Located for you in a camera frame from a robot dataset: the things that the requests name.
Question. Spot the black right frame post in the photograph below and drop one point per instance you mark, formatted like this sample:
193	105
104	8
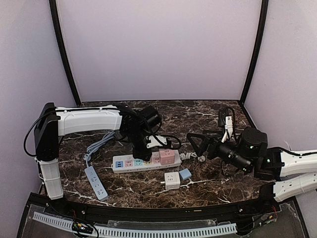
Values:
256	51

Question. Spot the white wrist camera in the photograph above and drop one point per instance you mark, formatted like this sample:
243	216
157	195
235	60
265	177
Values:
228	128
156	141

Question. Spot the pink cube socket adapter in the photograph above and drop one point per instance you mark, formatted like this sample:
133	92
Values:
166	156

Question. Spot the white cube socket adapter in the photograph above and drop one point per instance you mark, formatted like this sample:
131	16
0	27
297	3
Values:
171	180

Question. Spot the black front frame rail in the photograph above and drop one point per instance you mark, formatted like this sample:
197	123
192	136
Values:
234	212

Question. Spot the black frame post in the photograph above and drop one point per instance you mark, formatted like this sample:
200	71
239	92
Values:
62	51
256	51

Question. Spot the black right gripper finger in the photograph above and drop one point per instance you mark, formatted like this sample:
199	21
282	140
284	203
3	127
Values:
204	142
208	134

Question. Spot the white slotted cable duct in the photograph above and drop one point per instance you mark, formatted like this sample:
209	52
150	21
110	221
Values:
133	230

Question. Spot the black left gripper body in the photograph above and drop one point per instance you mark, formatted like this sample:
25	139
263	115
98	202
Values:
141	152

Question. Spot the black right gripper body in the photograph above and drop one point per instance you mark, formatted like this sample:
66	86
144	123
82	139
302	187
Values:
210	145

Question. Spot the black left frame post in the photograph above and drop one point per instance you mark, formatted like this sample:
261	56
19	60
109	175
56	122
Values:
62	51

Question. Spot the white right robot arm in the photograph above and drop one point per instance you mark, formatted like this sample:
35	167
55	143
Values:
291	173

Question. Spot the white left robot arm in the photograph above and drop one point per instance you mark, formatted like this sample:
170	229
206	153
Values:
42	139

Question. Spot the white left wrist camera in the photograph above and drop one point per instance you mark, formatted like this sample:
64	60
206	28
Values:
156	141

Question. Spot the small blue charger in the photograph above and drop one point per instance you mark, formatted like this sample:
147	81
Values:
185	174

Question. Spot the white multicolour power strip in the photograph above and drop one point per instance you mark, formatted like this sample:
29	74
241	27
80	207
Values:
127	164

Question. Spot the blue small power strip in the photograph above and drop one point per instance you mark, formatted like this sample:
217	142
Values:
96	184

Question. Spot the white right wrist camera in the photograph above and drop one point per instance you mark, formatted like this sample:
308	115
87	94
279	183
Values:
228	128

